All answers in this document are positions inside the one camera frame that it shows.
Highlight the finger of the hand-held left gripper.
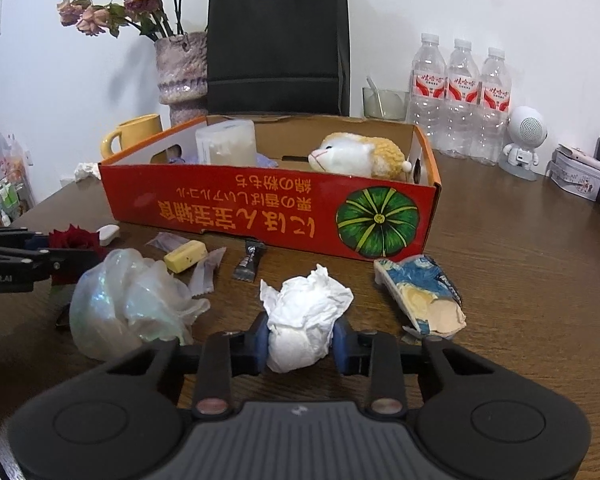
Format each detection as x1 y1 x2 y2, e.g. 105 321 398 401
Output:
0 249 109 295
0 229 51 260

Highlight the purple candy wrapper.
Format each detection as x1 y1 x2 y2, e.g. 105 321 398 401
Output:
145 232 182 254

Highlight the translucent plastic bag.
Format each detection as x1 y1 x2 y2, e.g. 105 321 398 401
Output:
69 249 212 362

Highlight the small crumpled white tissue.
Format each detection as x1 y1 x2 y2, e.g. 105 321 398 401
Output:
74 161 104 181

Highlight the glass cup with spoon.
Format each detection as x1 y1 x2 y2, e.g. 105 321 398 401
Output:
362 76 411 122

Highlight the blue snack wrapper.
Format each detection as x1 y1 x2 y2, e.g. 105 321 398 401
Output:
373 255 467 337

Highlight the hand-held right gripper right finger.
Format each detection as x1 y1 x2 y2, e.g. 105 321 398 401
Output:
332 319 487 415

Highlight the black paper bag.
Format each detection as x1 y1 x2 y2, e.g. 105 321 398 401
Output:
207 0 351 117

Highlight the purple cloth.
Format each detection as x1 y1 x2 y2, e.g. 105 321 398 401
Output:
167 152 282 169

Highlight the red cardboard box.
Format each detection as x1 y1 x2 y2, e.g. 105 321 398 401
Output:
98 114 443 263

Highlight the white translucent plastic container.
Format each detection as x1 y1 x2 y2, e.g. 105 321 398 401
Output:
195 120 257 166

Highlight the white yellow plush cat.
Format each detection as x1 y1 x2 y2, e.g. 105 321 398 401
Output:
308 132 414 181

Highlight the yellow candy block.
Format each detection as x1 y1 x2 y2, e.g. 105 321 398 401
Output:
163 240 209 275

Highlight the white robot speaker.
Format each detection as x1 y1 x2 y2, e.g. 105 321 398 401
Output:
498 105 549 182

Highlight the grey printed tin box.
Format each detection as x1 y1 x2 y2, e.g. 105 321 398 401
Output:
547 143 600 202

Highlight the red rose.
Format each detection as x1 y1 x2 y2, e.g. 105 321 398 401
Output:
47 226 109 262

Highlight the small clear plastic bag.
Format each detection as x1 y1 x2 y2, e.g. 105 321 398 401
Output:
232 240 266 283

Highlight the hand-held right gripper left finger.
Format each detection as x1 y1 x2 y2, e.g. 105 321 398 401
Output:
107 314 272 415

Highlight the purple white ceramic vase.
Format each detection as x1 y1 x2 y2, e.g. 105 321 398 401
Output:
154 31 209 129

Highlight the yellow mug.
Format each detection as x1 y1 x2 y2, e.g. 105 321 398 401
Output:
99 114 164 162

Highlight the rack of small colourful items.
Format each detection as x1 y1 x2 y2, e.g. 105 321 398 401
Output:
0 124 35 227

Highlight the clear water bottle red label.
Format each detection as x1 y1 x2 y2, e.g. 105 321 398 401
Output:
409 32 447 148
472 47 512 166
439 38 481 159

